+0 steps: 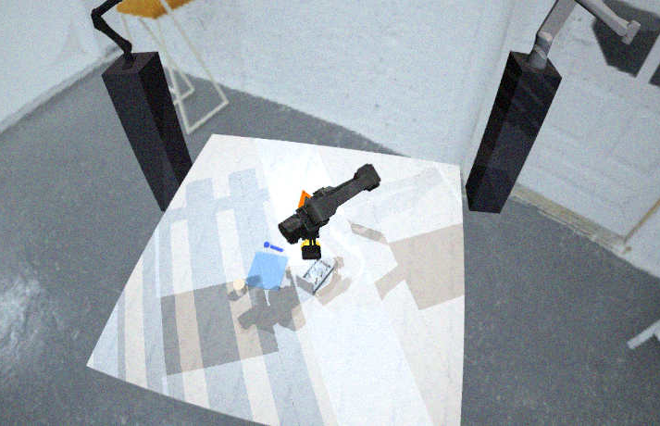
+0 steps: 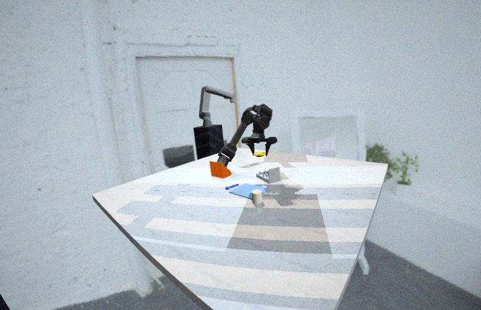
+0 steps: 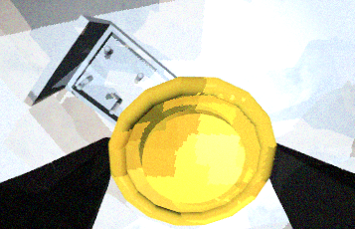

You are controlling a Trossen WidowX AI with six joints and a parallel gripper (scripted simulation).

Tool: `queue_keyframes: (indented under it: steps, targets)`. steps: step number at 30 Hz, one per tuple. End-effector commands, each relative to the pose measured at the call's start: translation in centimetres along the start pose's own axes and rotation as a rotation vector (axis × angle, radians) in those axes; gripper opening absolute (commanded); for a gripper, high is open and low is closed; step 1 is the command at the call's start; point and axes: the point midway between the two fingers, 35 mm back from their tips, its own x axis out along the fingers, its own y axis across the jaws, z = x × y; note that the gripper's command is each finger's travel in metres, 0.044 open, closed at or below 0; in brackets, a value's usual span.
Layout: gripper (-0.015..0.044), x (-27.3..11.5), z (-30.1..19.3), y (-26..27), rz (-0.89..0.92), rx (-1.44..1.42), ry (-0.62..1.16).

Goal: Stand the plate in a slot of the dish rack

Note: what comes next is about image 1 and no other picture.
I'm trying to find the yellow plate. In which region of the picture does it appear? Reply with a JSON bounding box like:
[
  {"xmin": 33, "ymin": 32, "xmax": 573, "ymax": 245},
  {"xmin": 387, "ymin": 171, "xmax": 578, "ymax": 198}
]
[{"xmin": 300, "ymin": 240, "xmax": 321, "ymax": 249}]

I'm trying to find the light blue flat mat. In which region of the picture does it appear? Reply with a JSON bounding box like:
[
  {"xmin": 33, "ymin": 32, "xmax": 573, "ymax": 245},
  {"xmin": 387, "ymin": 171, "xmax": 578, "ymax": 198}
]
[{"xmin": 245, "ymin": 251, "xmax": 288, "ymax": 292}]

